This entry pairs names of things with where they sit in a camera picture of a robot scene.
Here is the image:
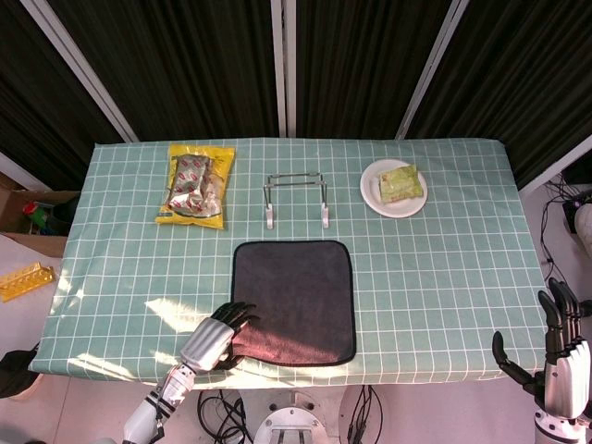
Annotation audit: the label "black curtain panel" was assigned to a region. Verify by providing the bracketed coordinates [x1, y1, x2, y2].
[405, 0, 592, 191]
[45, 0, 281, 142]
[294, 0, 450, 140]
[0, 0, 125, 191]

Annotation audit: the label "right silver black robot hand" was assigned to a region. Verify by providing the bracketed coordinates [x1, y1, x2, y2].
[491, 277, 592, 420]

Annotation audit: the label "green wrapped sandwich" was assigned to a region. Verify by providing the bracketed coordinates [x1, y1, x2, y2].
[377, 164, 427, 204]

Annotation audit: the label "thin black floor cables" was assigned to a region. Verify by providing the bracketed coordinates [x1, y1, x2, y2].
[538, 173, 592, 281]

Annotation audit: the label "white partition post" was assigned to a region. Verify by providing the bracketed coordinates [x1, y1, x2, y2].
[0, 151, 52, 193]
[20, 0, 140, 143]
[517, 133, 592, 201]
[270, 0, 298, 138]
[395, 0, 471, 141]

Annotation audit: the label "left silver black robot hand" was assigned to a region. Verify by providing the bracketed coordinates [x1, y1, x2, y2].
[179, 301, 262, 374]

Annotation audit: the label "white shoe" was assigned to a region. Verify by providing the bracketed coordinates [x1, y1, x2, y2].
[572, 203, 592, 256]

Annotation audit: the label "yellow plastic rack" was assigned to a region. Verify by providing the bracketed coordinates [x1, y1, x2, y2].
[0, 261, 57, 303]

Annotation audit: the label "yellow snack bag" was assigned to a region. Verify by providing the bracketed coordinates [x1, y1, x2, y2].
[154, 142, 237, 231]

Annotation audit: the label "brown cardboard box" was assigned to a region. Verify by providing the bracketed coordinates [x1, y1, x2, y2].
[0, 187, 80, 259]

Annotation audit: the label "white round plate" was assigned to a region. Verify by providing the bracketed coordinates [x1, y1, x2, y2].
[359, 158, 428, 219]

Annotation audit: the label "metal wire rack stand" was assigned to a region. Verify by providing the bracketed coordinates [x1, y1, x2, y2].
[262, 172, 331, 231]

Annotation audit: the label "black cable bundle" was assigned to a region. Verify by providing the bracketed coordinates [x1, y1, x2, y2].
[346, 386, 385, 444]
[196, 390, 254, 444]

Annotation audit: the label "dark grey cloth mat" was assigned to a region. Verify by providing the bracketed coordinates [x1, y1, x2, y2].
[229, 239, 358, 368]

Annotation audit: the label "red green item in box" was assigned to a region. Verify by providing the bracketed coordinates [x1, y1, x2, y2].
[22, 201, 53, 232]

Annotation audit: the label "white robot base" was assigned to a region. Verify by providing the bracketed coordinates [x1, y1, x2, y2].
[253, 390, 343, 444]

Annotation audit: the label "green checked tablecloth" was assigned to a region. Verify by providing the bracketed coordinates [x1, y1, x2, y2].
[28, 136, 571, 389]

